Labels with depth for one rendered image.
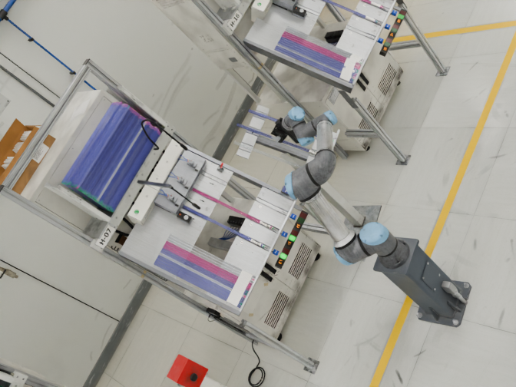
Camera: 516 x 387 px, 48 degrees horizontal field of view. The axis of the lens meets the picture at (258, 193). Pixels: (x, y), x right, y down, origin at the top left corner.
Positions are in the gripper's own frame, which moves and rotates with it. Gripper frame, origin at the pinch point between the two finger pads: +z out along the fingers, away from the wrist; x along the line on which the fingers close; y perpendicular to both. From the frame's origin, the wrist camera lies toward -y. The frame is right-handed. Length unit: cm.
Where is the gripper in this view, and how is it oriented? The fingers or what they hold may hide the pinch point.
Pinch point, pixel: (279, 140)
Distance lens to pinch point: 319.1
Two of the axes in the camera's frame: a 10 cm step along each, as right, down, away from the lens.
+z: -2.8, 2.8, 9.2
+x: -3.5, 8.6, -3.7
